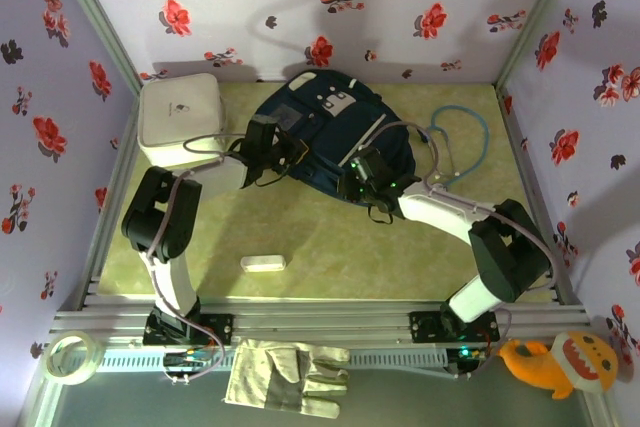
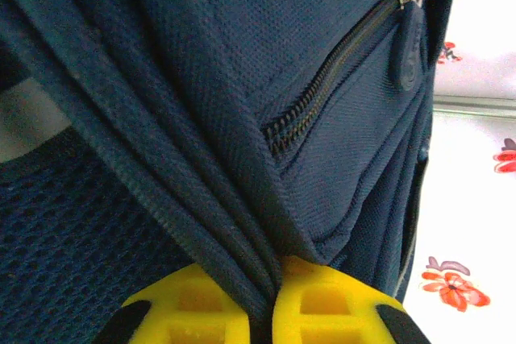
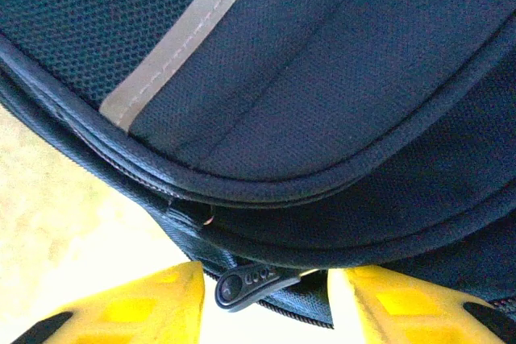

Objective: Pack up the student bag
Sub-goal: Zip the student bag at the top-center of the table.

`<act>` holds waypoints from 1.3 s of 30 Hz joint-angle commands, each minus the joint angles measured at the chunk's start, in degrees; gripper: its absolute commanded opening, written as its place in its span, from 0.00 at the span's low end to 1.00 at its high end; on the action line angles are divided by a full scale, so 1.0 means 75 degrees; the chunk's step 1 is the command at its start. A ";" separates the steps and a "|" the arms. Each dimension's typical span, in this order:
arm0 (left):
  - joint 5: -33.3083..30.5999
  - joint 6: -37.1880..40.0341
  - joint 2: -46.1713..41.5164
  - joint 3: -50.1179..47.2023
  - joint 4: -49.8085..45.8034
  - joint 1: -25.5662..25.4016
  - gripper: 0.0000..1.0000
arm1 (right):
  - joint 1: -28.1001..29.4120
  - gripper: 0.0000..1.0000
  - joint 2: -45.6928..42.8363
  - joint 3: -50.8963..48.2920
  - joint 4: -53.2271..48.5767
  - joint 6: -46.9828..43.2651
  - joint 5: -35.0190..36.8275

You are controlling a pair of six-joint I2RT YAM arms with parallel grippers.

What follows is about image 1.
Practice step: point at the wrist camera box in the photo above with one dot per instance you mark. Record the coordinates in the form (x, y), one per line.
(370, 163)
(262, 132)

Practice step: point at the blue stethoscope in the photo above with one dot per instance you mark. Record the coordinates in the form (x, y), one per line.
(487, 137)

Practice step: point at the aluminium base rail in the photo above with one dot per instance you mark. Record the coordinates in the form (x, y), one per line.
(320, 319)

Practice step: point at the white plastic lunch box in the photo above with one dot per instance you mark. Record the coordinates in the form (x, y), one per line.
(175, 112)

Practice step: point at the clear tape roll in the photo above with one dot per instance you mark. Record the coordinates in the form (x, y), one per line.
(96, 364)

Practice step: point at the aluminium side rail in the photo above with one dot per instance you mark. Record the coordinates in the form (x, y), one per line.
(520, 147)
(109, 187)

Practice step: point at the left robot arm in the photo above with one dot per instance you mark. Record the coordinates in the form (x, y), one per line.
(220, 174)

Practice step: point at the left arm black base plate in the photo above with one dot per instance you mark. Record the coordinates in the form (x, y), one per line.
(220, 329)

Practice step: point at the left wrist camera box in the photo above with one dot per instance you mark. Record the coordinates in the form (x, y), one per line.
(262, 132)

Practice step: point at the navy blue backpack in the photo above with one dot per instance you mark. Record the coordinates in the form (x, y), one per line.
(340, 122)

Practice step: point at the aluminium frame post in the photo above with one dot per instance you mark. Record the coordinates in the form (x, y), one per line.
(96, 24)
(531, 22)

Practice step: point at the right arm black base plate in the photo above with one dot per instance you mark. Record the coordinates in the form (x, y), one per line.
(424, 327)

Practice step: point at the small white eraser case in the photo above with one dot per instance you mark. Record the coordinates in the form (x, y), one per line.
(262, 263)

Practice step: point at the grey work glove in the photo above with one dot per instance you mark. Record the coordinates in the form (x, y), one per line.
(270, 377)

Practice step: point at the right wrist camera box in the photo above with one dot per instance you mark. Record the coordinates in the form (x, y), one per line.
(370, 163)

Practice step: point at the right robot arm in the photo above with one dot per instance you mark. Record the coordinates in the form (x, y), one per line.
(440, 217)

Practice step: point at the orange plush toy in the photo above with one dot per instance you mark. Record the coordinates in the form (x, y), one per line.
(550, 367)

